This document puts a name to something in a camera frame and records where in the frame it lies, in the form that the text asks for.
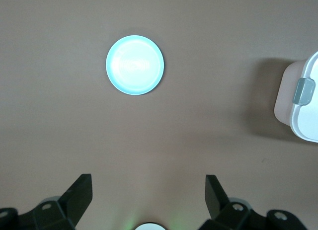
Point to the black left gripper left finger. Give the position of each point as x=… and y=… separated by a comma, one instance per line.
x=74, y=202

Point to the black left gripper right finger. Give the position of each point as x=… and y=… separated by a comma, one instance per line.
x=218, y=207

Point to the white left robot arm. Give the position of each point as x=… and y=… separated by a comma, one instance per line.
x=150, y=227

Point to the white lidded box grey latches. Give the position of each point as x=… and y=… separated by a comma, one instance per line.
x=308, y=120

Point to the light blue round plate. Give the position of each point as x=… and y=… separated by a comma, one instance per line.
x=135, y=66

